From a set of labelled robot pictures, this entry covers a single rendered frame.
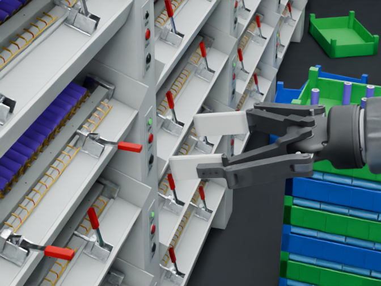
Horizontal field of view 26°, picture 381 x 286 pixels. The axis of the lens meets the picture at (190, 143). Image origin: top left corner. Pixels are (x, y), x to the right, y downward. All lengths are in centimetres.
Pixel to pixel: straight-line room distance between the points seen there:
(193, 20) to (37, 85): 77
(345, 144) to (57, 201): 42
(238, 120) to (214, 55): 100
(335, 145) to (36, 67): 38
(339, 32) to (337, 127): 274
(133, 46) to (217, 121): 32
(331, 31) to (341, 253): 185
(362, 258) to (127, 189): 70
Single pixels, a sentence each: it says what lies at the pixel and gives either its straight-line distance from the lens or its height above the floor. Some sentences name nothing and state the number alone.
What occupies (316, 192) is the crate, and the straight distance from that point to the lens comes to 190.
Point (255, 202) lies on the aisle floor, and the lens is 246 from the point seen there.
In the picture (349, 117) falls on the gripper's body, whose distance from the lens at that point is 95.
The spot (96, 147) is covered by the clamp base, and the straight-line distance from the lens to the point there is 124.
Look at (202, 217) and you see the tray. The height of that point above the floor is 15.
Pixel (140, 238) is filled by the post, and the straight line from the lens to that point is 153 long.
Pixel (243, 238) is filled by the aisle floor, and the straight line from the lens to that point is 232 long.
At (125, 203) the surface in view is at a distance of 148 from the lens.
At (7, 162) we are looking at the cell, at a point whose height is 79.
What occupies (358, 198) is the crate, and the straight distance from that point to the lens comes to 188.
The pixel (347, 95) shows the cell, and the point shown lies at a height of 52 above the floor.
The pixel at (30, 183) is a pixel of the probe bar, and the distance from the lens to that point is 113.
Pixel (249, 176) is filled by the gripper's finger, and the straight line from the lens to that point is 93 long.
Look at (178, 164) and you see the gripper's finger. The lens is 98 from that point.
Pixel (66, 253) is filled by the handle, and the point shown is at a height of 76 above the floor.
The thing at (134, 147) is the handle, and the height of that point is 76.
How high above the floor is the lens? 137
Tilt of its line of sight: 30 degrees down
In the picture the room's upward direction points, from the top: straight up
